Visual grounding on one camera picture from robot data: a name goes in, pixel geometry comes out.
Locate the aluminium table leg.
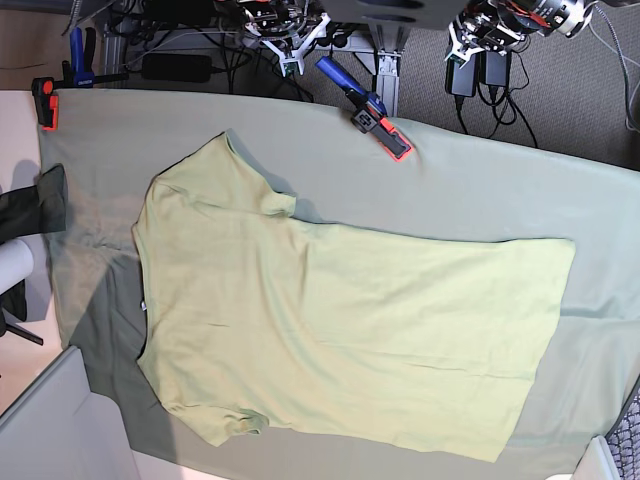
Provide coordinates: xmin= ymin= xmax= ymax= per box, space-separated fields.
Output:
xmin=359 ymin=22 xmax=410 ymax=117

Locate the grey-green table cloth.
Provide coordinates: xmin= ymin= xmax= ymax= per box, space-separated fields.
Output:
xmin=39 ymin=90 xmax=639 ymax=479

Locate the black power adapter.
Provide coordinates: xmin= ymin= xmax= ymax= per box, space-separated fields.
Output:
xmin=445 ymin=57 xmax=477 ymax=98
xmin=479 ymin=52 xmax=512 ymax=88

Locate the white black gripper left side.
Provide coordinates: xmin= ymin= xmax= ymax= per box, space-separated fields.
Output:
xmin=445 ymin=12 xmax=525 ymax=67

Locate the grey patterned bin right bottom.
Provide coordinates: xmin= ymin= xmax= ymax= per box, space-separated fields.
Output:
xmin=571 ymin=380 xmax=640 ymax=480

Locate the black power brick under table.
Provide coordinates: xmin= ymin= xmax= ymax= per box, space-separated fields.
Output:
xmin=141 ymin=53 xmax=212 ymax=83

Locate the blue orange clamp centre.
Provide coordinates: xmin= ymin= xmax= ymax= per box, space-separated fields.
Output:
xmin=316 ymin=56 xmax=413 ymax=162

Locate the black power adapter left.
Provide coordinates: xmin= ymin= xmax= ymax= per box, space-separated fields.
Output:
xmin=445 ymin=57 xmax=477 ymax=98

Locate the grey bin left bottom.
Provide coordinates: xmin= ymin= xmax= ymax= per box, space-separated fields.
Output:
xmin=1 ymin=347 xmax=140 ymax=479

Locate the dark green cloth piece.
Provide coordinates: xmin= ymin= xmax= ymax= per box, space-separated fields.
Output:
xmin=1 ymin=164 xmax=68 ymax=243

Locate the light green T-shirt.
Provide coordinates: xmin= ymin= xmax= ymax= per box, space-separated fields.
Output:
xmin=133 ymin=135 xmax=576 ymax=462

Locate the black power adapter right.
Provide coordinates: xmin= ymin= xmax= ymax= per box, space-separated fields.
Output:
xmin=479 ymin=52 xmax=512 ymax=88

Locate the blue orange clamp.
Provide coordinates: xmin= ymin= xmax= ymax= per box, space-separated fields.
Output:
xmin=316 ymin=56 xmax=413 ymax=162
xmin=31 ymin=27 xmax=129 ymax=131

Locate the white cylindrical post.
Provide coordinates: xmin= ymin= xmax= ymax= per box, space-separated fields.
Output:
xmin=0 ymin=239 xmax=34 ymax=294

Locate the blue orange clamp left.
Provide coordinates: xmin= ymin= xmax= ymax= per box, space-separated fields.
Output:
xmin=31 ymin=27 xmax=129 ymax=131

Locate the white black gripper right side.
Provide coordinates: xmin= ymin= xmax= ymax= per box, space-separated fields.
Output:
xmin=260 ymin=13 xmax=331 ymax=76

